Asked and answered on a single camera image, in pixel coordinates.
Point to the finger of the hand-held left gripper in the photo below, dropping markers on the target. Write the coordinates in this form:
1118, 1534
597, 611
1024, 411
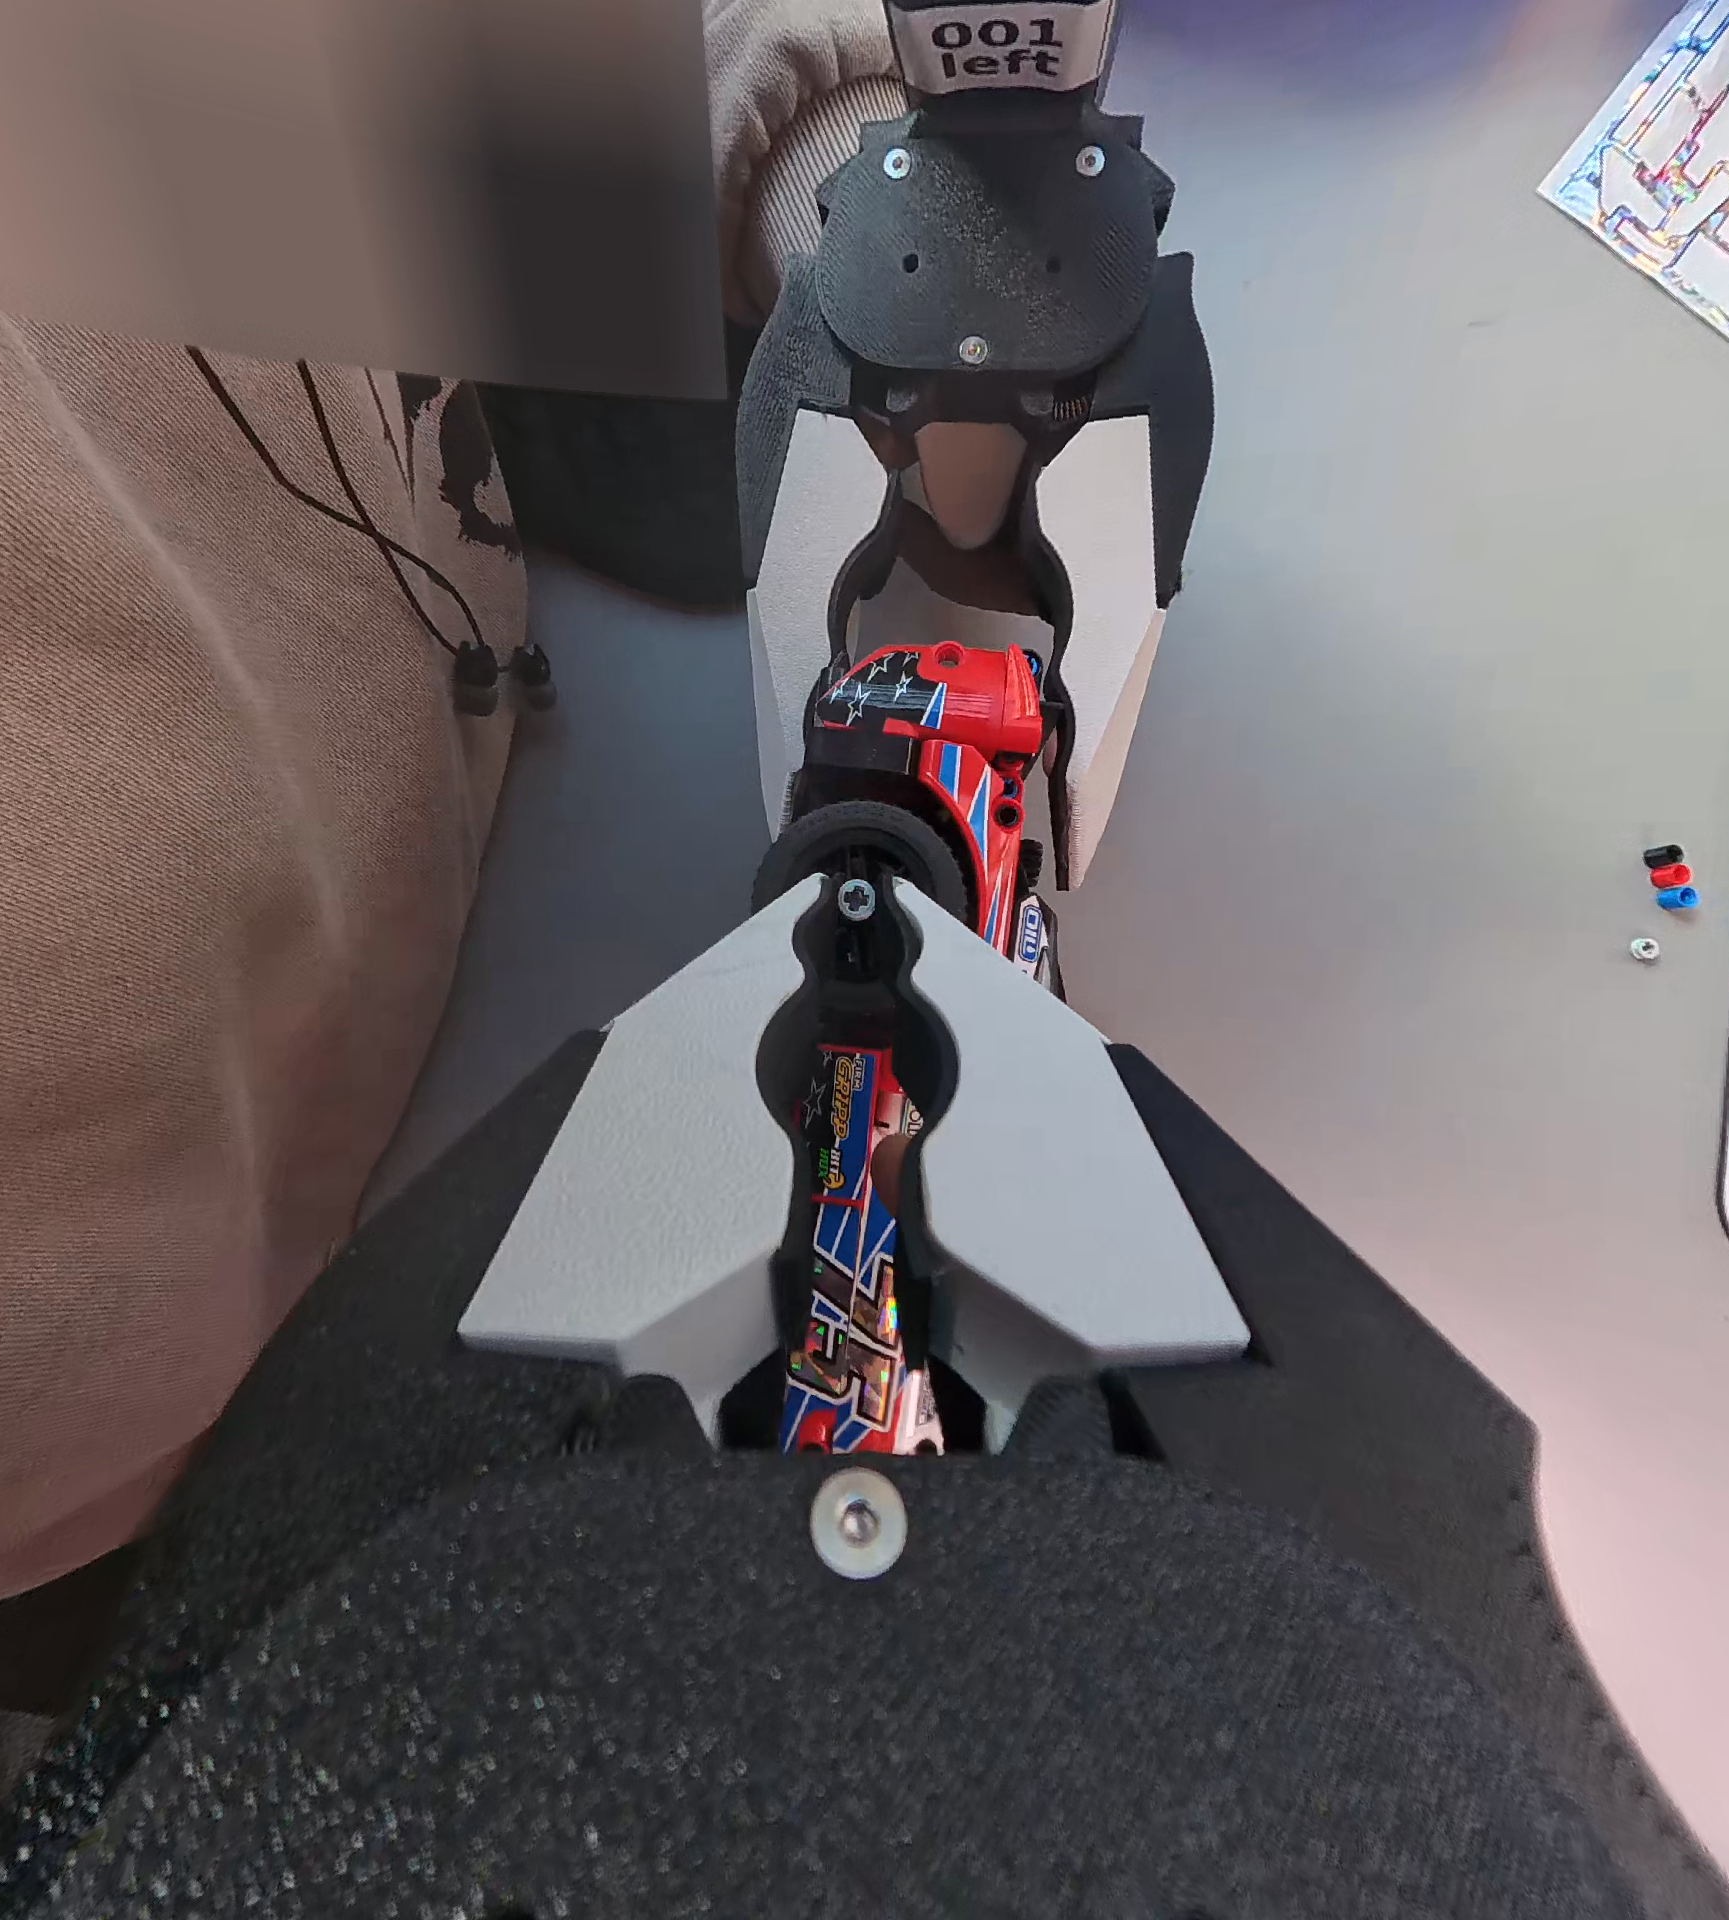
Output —
1111, 631
797, 600

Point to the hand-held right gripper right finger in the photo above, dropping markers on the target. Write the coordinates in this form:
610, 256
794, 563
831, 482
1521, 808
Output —
1089, 1201

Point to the black chair armrest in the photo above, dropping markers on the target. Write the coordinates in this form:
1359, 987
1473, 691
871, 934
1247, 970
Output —
626, 510

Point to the holographic sticker sheet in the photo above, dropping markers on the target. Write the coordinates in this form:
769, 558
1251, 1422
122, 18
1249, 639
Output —
1703, 181

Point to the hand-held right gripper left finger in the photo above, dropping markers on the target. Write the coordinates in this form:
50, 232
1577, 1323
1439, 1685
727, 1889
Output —
626, 1201

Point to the person's left forearm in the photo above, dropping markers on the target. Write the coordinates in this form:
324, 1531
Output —
790, 91

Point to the beige hooded sweater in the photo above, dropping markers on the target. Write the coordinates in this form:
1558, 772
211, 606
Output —
130, 900

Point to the grey desk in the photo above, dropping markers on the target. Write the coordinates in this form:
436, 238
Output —
1403, 751

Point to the toy brick race car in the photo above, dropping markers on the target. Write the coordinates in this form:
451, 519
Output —
977, 751

